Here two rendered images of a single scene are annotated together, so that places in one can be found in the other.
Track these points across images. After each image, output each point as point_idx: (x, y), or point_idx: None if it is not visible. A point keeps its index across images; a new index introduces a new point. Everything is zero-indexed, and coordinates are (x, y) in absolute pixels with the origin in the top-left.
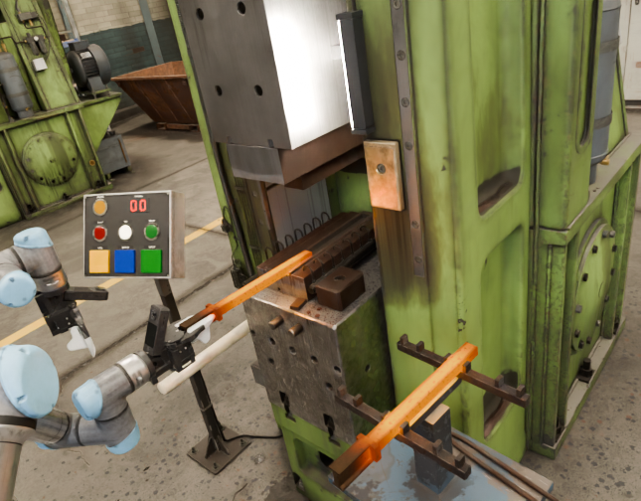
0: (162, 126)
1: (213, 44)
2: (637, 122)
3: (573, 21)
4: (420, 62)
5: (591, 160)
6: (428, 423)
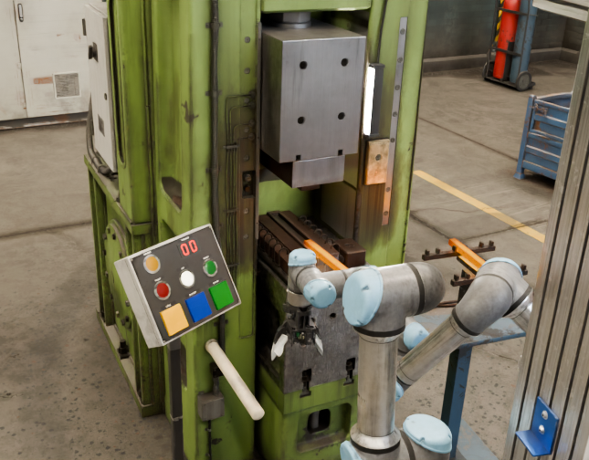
0: None
1: (309, 86)
2: (63, 138)
3: None
4: (405, 90)
5: None
6: None
